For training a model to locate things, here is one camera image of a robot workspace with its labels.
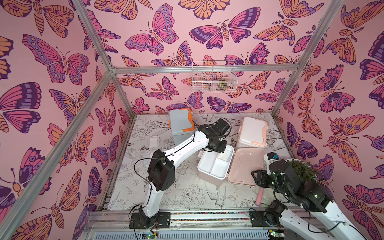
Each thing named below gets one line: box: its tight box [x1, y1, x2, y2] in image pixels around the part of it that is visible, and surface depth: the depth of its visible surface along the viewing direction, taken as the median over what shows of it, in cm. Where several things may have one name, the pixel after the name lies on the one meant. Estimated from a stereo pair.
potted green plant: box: [285, 158, 318, 183], surface depth 72 cm
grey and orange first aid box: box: [168, 108, 195, 145], surface depth 100 cm
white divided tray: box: [197, 144, 235, 179], surface depth 83 cm
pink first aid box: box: [197, 144, 265, 187], surface depth 83 cm
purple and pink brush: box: [255, 187, 264, 207], surface depth 81 cm
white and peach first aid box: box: [238, 116, 268, 148], surface depth 92 cm
